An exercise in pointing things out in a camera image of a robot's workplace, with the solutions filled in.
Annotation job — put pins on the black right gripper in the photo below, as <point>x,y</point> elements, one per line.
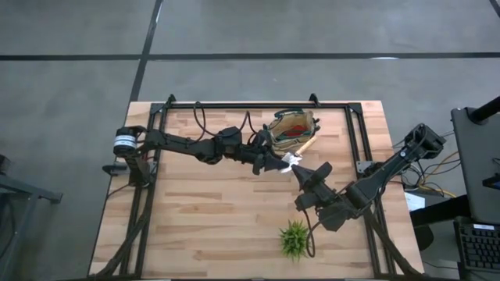
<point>318,195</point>

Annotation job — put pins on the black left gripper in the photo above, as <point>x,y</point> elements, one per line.
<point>259,154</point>

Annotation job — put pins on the beige green-trimmed gardening bag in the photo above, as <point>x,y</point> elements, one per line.
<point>283,130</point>

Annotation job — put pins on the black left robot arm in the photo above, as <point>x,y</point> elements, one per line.
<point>183,144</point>

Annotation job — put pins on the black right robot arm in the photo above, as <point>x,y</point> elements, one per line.
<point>383,175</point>

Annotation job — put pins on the green plant in white pot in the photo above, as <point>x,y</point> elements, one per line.
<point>295,239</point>

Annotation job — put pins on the white paper sheet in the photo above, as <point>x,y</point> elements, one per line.
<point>415,201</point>

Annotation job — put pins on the black round stool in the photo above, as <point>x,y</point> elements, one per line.
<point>424,237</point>

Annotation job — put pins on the black keyboard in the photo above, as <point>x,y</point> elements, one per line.
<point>480,247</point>

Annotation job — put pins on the black pole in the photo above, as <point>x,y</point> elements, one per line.
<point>486,110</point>

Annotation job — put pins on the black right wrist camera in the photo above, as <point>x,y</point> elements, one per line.
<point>336,218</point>

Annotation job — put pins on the black metal table frame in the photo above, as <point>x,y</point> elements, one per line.
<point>234,105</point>

